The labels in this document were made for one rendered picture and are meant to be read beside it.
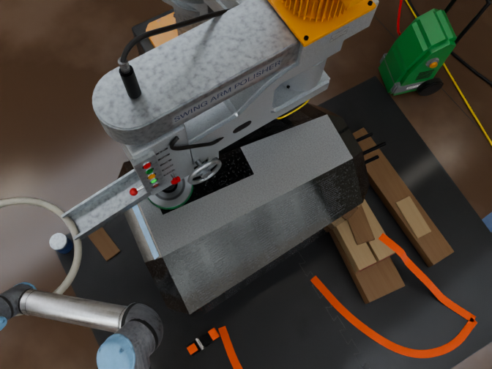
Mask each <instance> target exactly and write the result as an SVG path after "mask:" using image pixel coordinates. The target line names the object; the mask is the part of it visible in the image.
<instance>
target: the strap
mask: <svg viewBox="0 0 492 369"><path fill-rule="evenodd" d="M379 240H381V241H382V242H383V243H384V244H385V245H387V246H388V247H389V248H391V249H392V250H393V251H396V253H397V254H398V255H399V256H400V257H401V259H402V260H403V262H404V264H405V265H406V266H407V267H408V268H409V269H410V270H411V271H412V272H413V273H414V274H415V275H416V276H417V277H418V278H419V279H420V280H421V281H422V282H423V283H424V284H425V285H426V286H427V287H428V288H429V289H430V291H431V292H432V293H433V294H434V295H435V296H436V298H437V299H438V300H439V301H440V302H442V303H443V304H444V305H446V306H447V307H448V308H450V309H451V310H453V311H455V312H456V313H457V314H459V315H460V316H463V317H464V318H465V319H467V320H468V322H467V323H466V325H465V326H464V328H463V329H462V330H461V332H460V333H459V334H458V335H457V336H456V337H455V338H454V339H453V340H451V341H450V342H449V343H447V344H445V345H443V346H440V347H438V348H432V349H428V350H416V349H411V348H406V347H403V346H400V345H398V344H396V343H393V342H391V341H389V340H388V339H386V338H384V337H382V336H381V335H379V334H378V333H376V332H375V331H373V330H372V329H371V328H369V327H368V326H366V325H365V324H363V323H362V322H361V321H360V320H359V319H358V318H356V317H355V316H354V315H353V314H351V313H350V312H349V311H348V310H347V309H346V308H345V307H344V306H343V305H342V304H341V303H340V302H339V301H338V300H337V299H336V298H335V297H334V296H333V294H332V293H331V292H330V291H329V290H328V289H327V287H326V286H325V285H324V284H323V283H322V282H321V281H320V280H319V279H318V278H317V277H316V276H315V277H313V278H312V279H311V280H310V281H311V282H312V283H313V284H314V286H315V287H316V288H317V289H318V290H319V291H320V292H321V293H322V294H323V295H324V296H325V298H326V299H327V300H328V301H329V302H330V304H331V305H332V306H333V307H334V308H335V309H336V310H337V311H338V312H339V313H340V314H341V315H342V316H343V317H344V318H346V319H347V320H348V321H349V322H350V323H352V324H353V325H354V326H355V327H356V328H357V329H359V330H360V331H361V332H363V333H365V334H366V335H367V336H368V337H370V338H371V339H373V340H374V341H376V342H377V343H379V344H381V345H382V346H384V347H386V348H387V349H390V350H392V351H394V352H396V353H399V354H402V355H405V356H407V357H414V358H431V357H437V356H440V355H442V354H446V353H448V352H450V351H452V350H454V349H455V348H457V347H458V346H459V345H460V344H462V342H464V341H465V339H466V338H467V336H468V335H469V333H470V332H471V331H472V330H473V329H474V327H475V326H476V324H477V322H476V321H475V318H476V316H474V315H473V314H471V313H470V312H468V311H467V310H465V309H463V308H462V307H460V306H459V305H457V304H455V303H454V302H453V301H451V300H450V299H448V298H447V297H446V296H445V295H443V293H441V292H440V290H439V289H438V288H437V287H436V286H435V285H434V284H433V282H432V281H431V280H430V279H429V278H428V277H427V276H426V275H425V274H424V273H423V272H422V271H421V270H420V269H419V268H418V267H417V266H416V265H415V264H414V263H413V262H412V261H411V260H410V258H409V257H408V256H407V255H406V253H405V251H404V250H403V249H402V248H401V247H400V246H399V245H397V244H396V243H395V242H393V241H392V240H391V239H390V238H389V237H388V236H386V235H385V234H382V235H381V236H380V237H379ZM218 330H219V333H220V336H221V338H222V341H223V344H224V346H225V350H226V353H227V355H228V358H229V360H230V362H231V364H232V366H233V368H234V369H243V368H242V366H241V365H240V363H239V360H238V359H237V356H236V354H235V351H234V348H233V346H232V343H231V340H230V337H229V335H228V332H227V329H226V326H224V327H221V328H219V329H218Z"/></svg>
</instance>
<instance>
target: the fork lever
mask: <svg viewBox="0 0 492 369"><path fill-rule="evenodd" d="M141 185H142V183H141V180H140V179H139V178H138V175H137V173H136V172H135V169H133V170H131V171H130V172H128V173H127V174H125V175H124V176H122V177H120V178H119V179H117V180H116V181H114V182H112V183H111V184H109V185H108V186H106V187H104V188H103V189H101V190H100V191H98V192H97V193H95V194H94V195H92V196H90V197H89V198H87V199H86V200H84V201H82V202H81V203H79V204H78V205H76V206H74V207H73V208H72V209H70V210H69V211H67V212H65V213H64V214H62V215H61V217H62V218H65V217H70V218H71V219H72V221H73V222H74V224H75V225H76V227H77V229H78V232H79V234H78V235H76V236H74V237H73V239H74V240H77V239H81V240H82V239H84V238H85V237H87V236H88V235H90V234H92V233H93V232H95V231H96V230H97V229H99V228H101V227H103V226H104V225H105V224H107V223H109V222H111V221H112V220H113V219H115V218H116V217H118V216H119V215H121V214H123V213H124V212H126V211H127V210H128V209H131V208H132V207H134V206H135V205H136V204H138V203H140V202H142V201H143V200H144V199H146V198H148V197H149V196H151V194H150V193H147V192H146V191H145V189H144V188H143V189H142V190H139V191H138V194H137V195H135V196H132V195H130V189H131V188H133V187H134V188H137V187H140V186H141Z"/></svg>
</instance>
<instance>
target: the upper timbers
mask: <svg viewBox="0 0 492 369"><path fill-rule="evenodd" d="M362 208H363V209H364V212H365V215H366V218H367V219H368V222H369V225H370V228H371V231H372V232H373V235H374V238H375V240H373V241H369V242H366V243H362V244H360V245H357V243H356V241H355V239H354V235H353V234H352V231H351V228H350V225H349V222H348V220H345V221H344V222H342V223H341V224H340V225H338V226H336V227H335V228H333V231H334V233H335V236H336V237H337V238H338V241H339V243H340V245H341V247H342V248H343V250H344V252H345V254H346V256H347V258H348V259H349V261H350V263H351V265H352V267H353V269H354V271H355V272H356V273H358V272H360V271H362V270H364V269H366V268H368V267H371V266H373V265H374V264H377V263H378V262H380V261H382V260H384V259H386V258H388V257H390V256H392V255H393V254H395V252H396V251H393V250H392V249H391V248H389V247H388V246H387V245H385V244H384V243H383V242H382V241H381V240H379V237H380V236H381V235H382V234H385V233H384V230H383V229H382V227H381V226H380V224H379V222H378V220H377V219H376V217H375V215H374V213H373V212H372V210H371V209H370V207H369V206H368V203H367V202H366V200H365V199H364V201H363V203H362ZM385 235H386V234H385Z"/></svg>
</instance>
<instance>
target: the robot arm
mask: <svg viewBox="0 0 492 369"><path fill-rule="evenodd" d="M18 314H23V315H27V316H28V315H30V316H37V317H41V318H47V319H51V320H55V321H62V322H66V323H69V324H76V325H80V326H84V327H90V328H94V329H101V330H105V331H108V332H115V333H114V334H113V335H111V336H110V337H108V338H107V339H106V340H105V342H104V343H103V344H102V345H101V346H100V347H99V349H98V352H97V367H98V369H152V367H151V364H150V361H149V356H150V355H151V354H152V353H153V352H154V351H155V350H156V349H157V348H158V346H159V345H160V343H161V341H162V339H163V324H162V321H161V319H160V317H159V316H158V314H157V313H156V312H155V311H154V310H153V309H152V308H150V307H149V306H147V305H144V304H140V303H135V302H134V303H132V304H130V305H128V306H124V305H116V304H111V303H107V302H100V301H95V300H90V299H83V298H79V297H71V296H67V295H62V294H55V293H50V292H46V291H38V290H37V289H36V288H35V287H34V286H33V285H32V284H30V283H27V282H23V283H19V284H17V285H15V286H13V287H12V288H10V289H9V290H7V291H5V292H4V293H2V294H0V331H1V330H2V329H3V328H4V327H5V326H6V324H7V321H8V320H9V319H11V318H12V317H14V316H16V315H18Z"/></svg>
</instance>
